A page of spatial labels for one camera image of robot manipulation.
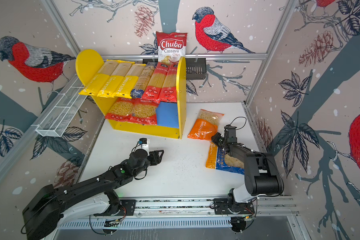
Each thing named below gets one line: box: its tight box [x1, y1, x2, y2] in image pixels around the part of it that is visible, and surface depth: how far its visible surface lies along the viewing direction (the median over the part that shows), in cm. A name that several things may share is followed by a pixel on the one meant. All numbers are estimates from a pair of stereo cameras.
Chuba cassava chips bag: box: [156, 31, 188, 63], surface depth 86 cm
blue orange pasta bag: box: [205, 142, 245, 175], surface depth 87 cm
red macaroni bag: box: [105, 98, 135, 122], surface depth 94 cm
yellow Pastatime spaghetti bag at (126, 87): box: [114, 64, 147, 99], surface depth 74 cm
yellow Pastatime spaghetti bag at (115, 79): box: [97, 60, 135, 98], surface depth 76 cm
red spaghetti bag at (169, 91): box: [158, 62, 179, 103], surface depth 67 cm
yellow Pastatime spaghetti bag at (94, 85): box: [78, 59, 120, 97], surface depth 76 cm
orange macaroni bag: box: [187, 109, 225, 140], surface depth 106 cm
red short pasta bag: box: [128, 98, 159, 126], surface depth 93 cm
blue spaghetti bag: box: [131, 62, 158, 98], surface depth 73 cm
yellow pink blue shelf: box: [76, 49, 105, 88], surface depth 75 cm
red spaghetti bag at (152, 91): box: [140, 62, 170, 104], surface depth 71 cm
